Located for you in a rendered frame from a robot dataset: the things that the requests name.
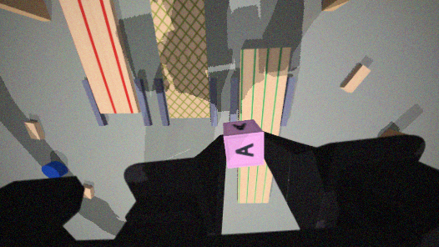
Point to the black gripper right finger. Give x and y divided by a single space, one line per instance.
307 176

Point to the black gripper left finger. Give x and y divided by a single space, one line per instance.
203 175

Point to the pink cube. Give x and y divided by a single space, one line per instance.
244 143

